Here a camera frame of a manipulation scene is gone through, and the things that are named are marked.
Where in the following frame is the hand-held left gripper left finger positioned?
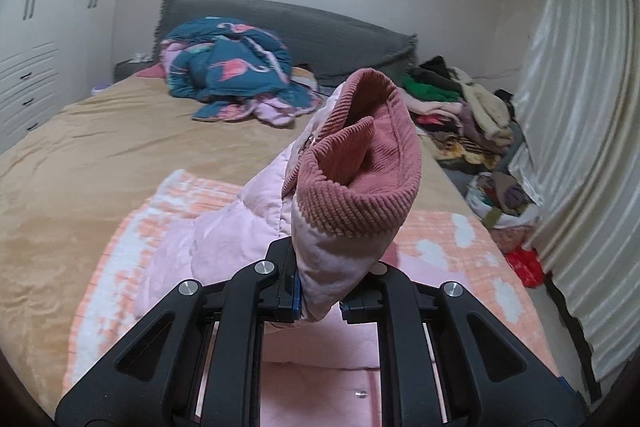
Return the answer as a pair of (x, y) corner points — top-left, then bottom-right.
(54, 238), (303, 427)

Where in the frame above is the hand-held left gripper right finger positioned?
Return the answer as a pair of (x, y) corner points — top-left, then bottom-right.
(341, 261), (587, 427)

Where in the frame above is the pink padded jacket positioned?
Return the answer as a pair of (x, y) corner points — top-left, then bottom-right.
(134, 68), (446, 427)

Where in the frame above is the bag of dark clothes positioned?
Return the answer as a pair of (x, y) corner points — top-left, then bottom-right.
(465, 172), (541, 228)

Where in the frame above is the pile of clothes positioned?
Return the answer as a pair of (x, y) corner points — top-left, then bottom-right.
(402, 55), (526, 172)

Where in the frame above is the orange and white blanket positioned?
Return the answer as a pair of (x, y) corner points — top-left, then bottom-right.
(60, 169), (561, 403)

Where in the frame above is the red cloth on floor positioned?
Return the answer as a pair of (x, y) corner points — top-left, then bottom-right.
(506, 247), (546, 289)

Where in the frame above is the teal flamingo print quilt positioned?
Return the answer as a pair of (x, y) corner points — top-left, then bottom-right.
(160, 18), (326, 128)

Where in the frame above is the bed with tan sheet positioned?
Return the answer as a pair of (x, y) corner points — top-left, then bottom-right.
(0, 72), (481, 418)

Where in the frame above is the grey padded headboard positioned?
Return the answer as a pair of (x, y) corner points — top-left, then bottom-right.
(150, 0), (418, 88)

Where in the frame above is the dark bedside table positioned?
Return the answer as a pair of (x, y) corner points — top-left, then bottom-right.
(114, 56), (162, 84)

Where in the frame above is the cream satin curtain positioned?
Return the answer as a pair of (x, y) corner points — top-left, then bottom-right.
(507, 0), (640, 398)

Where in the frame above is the white wardrobe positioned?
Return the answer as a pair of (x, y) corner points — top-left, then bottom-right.
(0, 0), (136, 152)

